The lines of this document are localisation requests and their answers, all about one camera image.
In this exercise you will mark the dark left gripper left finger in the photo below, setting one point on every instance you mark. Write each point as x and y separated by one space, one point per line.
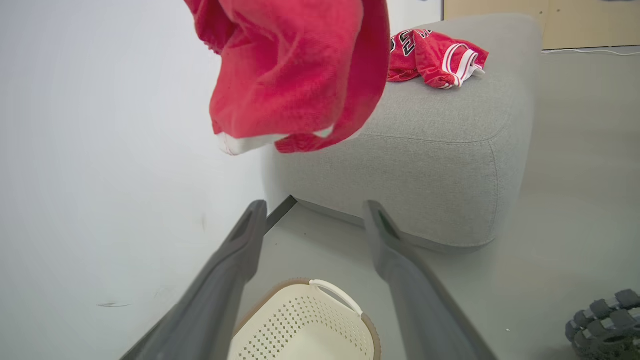
210 300

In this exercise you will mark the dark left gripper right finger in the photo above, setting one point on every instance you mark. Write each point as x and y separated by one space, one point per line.
420 300

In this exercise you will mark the plain red garment white trim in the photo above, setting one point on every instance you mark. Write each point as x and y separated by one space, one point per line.
290 75

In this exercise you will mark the red jersey with number 23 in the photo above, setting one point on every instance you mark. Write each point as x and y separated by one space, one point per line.
430 60

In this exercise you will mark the grey fabric sofa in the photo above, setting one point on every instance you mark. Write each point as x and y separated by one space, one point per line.
425 165

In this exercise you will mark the cream perforated laundry basket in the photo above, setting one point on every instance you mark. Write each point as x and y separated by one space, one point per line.
300 330

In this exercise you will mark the black baseboard strip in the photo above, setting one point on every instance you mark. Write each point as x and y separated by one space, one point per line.
281 212

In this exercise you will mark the black treaded robot wheel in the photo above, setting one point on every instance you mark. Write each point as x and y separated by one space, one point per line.
600 325

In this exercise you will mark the light wooden panel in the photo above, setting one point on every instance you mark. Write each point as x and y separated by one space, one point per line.
575 22

